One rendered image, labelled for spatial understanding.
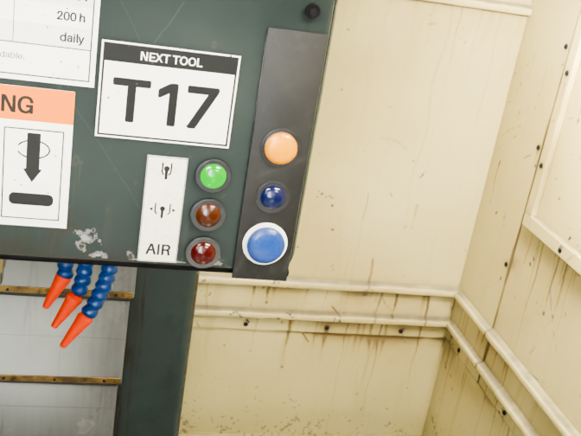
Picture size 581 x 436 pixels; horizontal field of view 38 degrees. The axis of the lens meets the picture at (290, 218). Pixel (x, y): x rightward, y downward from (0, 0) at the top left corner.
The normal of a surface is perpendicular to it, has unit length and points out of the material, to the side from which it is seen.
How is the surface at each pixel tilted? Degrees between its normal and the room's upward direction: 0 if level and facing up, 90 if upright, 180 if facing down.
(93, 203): 90
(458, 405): 90
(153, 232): 90
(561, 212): 90
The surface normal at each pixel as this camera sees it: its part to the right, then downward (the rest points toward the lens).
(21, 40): 0.18, 0.38
